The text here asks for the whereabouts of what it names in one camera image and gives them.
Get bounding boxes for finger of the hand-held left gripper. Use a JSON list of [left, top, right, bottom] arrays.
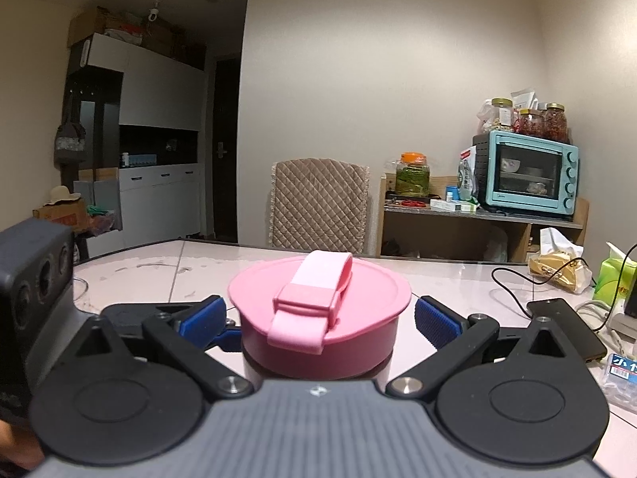
[[209, 317, 244, 353], [101, 299, 220, 330]]

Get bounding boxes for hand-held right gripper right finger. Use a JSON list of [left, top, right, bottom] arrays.
[[385, 296, 571, 402]]

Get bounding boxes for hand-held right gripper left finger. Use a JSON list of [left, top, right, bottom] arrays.
[[74, 295, 254, 400]]

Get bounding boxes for pink bottle cap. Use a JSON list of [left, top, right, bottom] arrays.
[[228, 251, 413, 379]]

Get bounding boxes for person's left hand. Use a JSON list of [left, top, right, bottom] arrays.
[[0, 419, 47, 470]]

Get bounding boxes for cardboard box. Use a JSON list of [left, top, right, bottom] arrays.
[[32, 199, 89, 232]]

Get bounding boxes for straw hat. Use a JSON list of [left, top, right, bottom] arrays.
[[42, 186, 81, 206]]

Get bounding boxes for wooden shelf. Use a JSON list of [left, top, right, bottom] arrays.
[[377, 173, 589, 264]]

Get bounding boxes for hanging grey bag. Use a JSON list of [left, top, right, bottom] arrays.
[[54, 122, 86, 165]]

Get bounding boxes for black smartphone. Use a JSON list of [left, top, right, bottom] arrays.
[[526, 298, 608, 364]]

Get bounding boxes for yellow bread bag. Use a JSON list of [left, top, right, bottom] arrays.
[[528, 251, 593, 294]]

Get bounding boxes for green pickle jar orange lid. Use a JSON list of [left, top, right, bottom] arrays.
[[395, 152, 431, 198]]

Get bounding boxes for white green snack bag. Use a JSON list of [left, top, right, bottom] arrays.
[[457, 146, 481, 205]]

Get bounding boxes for beige quilted chair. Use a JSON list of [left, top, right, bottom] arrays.
[[269, 159, 371, 255]]

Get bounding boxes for dark door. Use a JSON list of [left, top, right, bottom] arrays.
[[211, 55, 244, 242]]

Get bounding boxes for teal toaster oven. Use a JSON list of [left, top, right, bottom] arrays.
[[472, 131, 580, 221]]

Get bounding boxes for green tissue box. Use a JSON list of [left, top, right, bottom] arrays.
[[592, 242, 637, 310]]

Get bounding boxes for clear plastic box blue label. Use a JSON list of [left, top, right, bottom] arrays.
[[600, 353, 637, 409]]

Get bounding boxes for white and black cabinet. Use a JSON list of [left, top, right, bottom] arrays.
[[62, 32, 207, 260]]

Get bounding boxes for clear plastic bag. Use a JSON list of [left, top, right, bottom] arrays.
[[477, 101, 498, 133]]

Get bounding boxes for glass jar pale contents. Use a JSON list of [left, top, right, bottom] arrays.
[[490, 98, 514, 133]]

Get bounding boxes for glass jar red contents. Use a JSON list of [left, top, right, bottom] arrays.
[[518, 108, 545, 139], [543, 103, 569, 143]]

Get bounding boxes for cardboard boxes on cabinet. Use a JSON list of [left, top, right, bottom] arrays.
[[67, 6, 207, 71]]

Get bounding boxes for black cable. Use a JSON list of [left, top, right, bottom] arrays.
[[492, 244, 637, 319]]

